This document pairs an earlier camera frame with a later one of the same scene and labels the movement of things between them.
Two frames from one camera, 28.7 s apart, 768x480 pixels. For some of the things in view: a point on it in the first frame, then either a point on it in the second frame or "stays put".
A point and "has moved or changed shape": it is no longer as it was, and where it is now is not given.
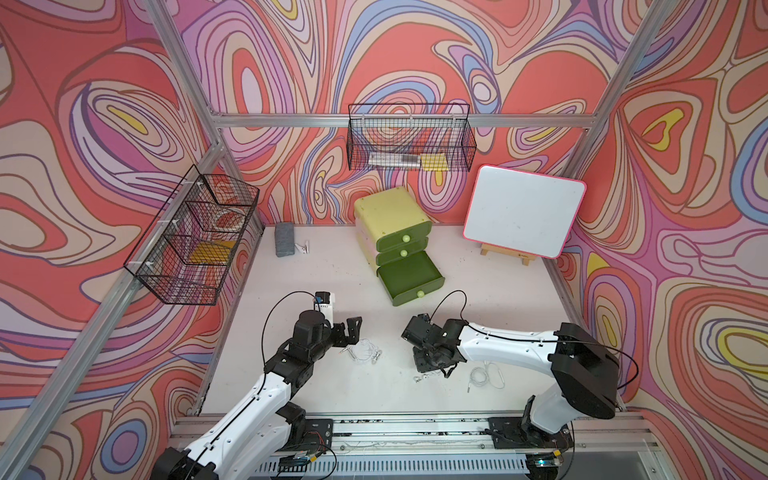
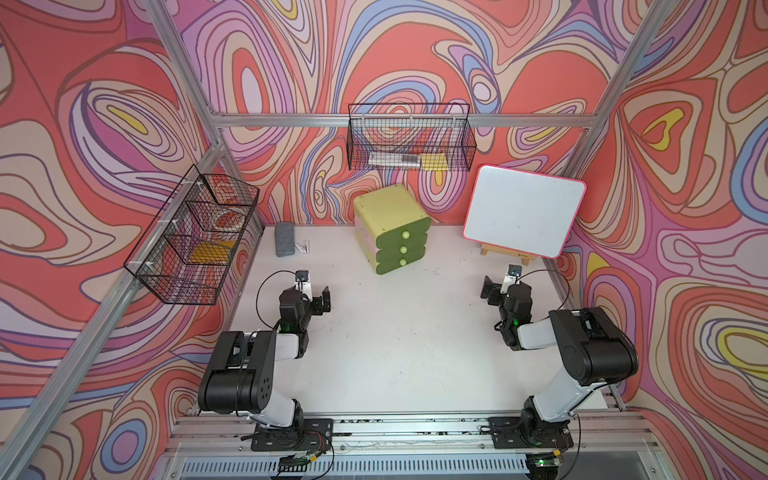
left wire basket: (186, 254) stays put
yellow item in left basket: (212, 252) stays put
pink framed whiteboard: (523, 211) stays put
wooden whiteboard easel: (524, 258) stays put
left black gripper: (342, 340) -> (315, 308)
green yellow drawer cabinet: (396, 234) has moved or changed shape
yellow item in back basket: (434, 162) stays put
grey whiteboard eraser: (284, 239) stays put
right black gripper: (422, 366) -> (494, 290)
